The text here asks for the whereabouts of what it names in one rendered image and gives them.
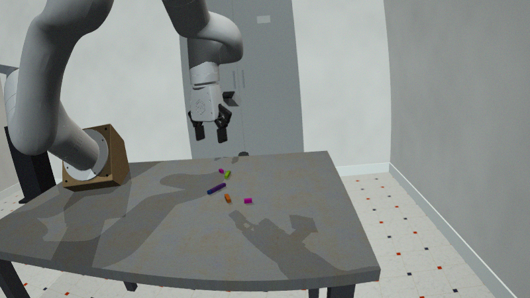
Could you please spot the purple rod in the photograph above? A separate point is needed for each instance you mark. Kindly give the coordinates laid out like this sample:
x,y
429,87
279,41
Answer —
x,y
218,187

